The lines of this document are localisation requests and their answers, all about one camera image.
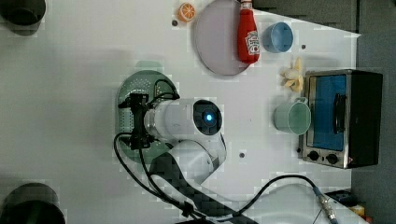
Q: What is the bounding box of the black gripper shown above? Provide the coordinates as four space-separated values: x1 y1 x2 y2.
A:
118 93 154 150

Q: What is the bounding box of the green plastic strainer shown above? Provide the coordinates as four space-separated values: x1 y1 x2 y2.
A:
116 61 179 164

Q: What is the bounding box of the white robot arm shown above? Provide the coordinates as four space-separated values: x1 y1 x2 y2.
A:
118 93 227 184

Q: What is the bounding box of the black arm link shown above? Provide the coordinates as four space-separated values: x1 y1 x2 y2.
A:
149 153 259 224

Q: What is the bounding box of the grey round plate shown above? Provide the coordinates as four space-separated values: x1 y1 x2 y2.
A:
193 0 248 76

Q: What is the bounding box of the toy orange slice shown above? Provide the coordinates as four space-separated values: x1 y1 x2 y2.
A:
177 3 195 22

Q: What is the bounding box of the red ketchup bottle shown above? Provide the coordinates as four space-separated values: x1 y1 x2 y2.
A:
237 0 260 64

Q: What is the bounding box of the black utensil cup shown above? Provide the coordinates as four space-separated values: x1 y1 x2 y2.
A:
1 183 66 224

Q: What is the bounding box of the black cylinder top left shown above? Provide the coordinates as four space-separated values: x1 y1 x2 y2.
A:
0 0 47 26

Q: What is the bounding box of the blue bowl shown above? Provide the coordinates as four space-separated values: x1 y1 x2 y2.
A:
262 22 293 53

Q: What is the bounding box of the green mug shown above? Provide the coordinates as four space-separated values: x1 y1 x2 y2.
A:
274 97 311 135

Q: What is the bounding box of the peeled toy banana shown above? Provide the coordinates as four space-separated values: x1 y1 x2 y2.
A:
280 57 304 92

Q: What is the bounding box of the black toaster oven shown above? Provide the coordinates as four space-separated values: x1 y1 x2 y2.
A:
302 69 383 169

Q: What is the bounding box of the black cable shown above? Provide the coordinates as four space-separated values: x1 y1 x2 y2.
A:
112 78 340 224

